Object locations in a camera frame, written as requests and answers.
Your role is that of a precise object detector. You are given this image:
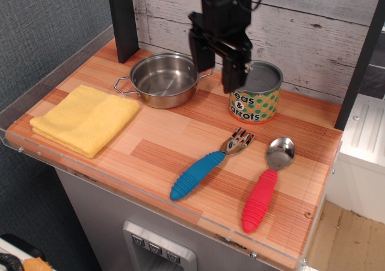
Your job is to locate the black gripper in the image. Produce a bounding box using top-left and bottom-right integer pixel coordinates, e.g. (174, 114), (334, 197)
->
(188, 0), (252, 93)

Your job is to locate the peas and carrots toy can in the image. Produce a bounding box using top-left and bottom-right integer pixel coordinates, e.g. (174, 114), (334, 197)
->
(229, 60), (283, 124)

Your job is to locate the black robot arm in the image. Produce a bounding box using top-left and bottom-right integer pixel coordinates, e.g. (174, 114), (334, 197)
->
(188, 0), (253, 93)

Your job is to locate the small steel pot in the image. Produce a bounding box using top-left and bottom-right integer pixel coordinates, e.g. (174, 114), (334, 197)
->
(114, 52), (214, 109)

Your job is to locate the folded yellow cloth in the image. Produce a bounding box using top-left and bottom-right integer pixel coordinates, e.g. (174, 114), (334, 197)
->
(30, 85), (140, 158)

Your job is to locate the grey toy fridge cabinet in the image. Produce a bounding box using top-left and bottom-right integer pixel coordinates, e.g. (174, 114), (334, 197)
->
(57, 169), (302, 270)

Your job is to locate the silver dispenser button panel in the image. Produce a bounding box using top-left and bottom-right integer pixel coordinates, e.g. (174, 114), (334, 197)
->
(123, 220), (197, 270)

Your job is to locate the orange object bottom left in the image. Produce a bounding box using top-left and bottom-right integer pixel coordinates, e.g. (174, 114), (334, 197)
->
(22, 257), (53, 271)

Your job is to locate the red handled spoon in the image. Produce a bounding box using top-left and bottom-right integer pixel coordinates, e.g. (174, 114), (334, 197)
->
(241, 137), (295, 233)

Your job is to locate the blue handled fork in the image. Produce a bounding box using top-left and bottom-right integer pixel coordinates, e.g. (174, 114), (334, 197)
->
(170, 128), (254, 201)

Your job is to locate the dark left upright post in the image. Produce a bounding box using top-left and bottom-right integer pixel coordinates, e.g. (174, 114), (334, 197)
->
(109, 0), (139, 63)

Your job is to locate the dark upright post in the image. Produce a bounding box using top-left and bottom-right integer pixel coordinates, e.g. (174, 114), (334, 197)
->
(109, 0), (139, 63)
(334, 0), (384, 131)

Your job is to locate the dark right upright post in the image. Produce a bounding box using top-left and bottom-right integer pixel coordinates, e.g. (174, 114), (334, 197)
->
(334, 0), (384, 131)

